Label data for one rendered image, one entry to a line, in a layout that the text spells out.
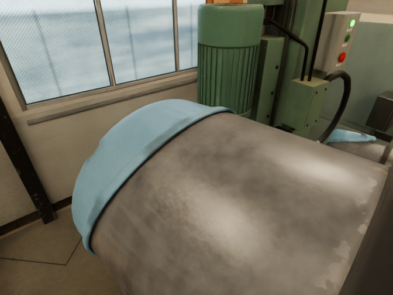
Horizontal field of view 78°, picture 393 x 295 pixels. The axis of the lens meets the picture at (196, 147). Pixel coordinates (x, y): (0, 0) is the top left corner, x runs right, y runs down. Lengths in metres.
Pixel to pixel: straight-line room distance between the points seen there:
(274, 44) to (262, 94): 0.15
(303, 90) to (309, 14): 0.21
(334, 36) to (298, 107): 0.22
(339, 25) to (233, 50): 0.33
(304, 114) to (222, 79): 0.29
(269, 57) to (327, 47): 0.18
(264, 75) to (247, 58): 0.12
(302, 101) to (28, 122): 1.64
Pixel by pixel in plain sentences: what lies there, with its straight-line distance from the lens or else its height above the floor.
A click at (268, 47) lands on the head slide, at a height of 1.40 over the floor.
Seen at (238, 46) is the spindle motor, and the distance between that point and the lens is 0.67.
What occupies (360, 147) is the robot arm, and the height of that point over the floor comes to 1.24.
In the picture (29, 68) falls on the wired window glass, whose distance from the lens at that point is 1.91.
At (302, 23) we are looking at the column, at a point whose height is 1.46.
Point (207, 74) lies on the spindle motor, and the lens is 0.70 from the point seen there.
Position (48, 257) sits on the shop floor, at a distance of 2.08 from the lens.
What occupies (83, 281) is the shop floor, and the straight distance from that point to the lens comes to 1.87.
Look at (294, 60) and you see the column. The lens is 0.83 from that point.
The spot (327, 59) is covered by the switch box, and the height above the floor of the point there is 1.36.
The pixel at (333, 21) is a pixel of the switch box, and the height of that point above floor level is 1.46.
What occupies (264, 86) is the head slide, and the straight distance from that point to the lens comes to 0.81.
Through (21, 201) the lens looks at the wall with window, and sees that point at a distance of 2.22.
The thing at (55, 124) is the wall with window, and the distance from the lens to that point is 1.96.
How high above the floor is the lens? 1.54
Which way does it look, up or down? 33 degrees down
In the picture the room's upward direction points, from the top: straight up
